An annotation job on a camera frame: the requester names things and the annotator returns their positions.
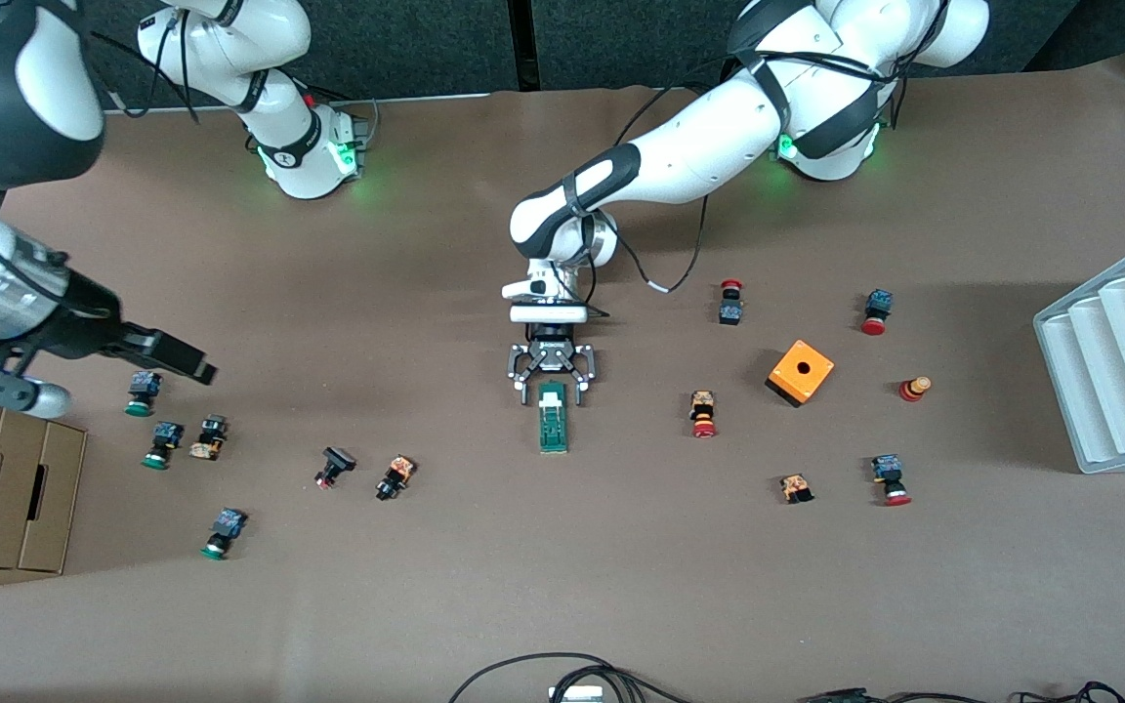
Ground black cable bundle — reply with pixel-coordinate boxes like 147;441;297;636
797;681;1125;703

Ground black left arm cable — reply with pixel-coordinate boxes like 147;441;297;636
609;190;712;294

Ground grey ribbed tray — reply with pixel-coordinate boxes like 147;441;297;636
1033;232;1125;476

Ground black panel divider post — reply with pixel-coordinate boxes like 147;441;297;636
509;0;539;92

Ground red push button blue block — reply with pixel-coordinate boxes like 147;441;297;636
870;454;913;508
859;289;894;337

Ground black switch orange block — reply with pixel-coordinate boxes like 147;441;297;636
188;415;229;462

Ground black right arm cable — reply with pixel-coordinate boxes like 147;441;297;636
84;10;204;125

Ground green push button blue block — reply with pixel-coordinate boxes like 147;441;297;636
142;421;185;471
200;508;249;562
125;371;164;418

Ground black push button orange block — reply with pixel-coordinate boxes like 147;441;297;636
375;454;418;503

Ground orange button enclosure box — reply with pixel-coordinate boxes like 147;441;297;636
765;339;836;409

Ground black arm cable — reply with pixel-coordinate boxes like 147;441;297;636
609;190;712;294
84;10;204;125

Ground brown paper table cover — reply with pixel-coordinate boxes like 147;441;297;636
0;54;1125;703

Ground black square button red base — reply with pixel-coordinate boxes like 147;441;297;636
314;446;358;490

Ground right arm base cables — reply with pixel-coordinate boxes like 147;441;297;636
309;86;380;152

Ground brown cardboard box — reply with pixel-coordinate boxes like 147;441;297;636
0;391;88;575

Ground black looped cable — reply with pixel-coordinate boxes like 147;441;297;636
448;652;695;703

